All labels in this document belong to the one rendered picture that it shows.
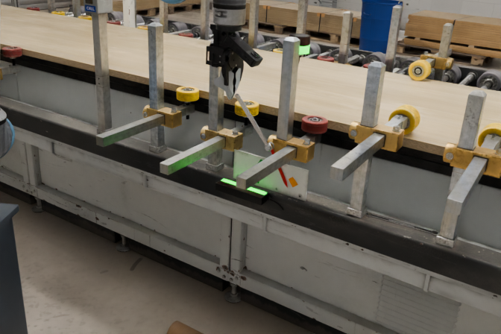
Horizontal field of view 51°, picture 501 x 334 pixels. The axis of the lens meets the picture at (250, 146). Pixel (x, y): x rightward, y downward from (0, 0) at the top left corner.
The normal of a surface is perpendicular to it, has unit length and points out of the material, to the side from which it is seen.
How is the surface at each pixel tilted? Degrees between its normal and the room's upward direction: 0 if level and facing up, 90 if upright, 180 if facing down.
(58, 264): 0
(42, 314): 0
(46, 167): 90
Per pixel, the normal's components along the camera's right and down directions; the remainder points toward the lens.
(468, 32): -0.56, 0.29
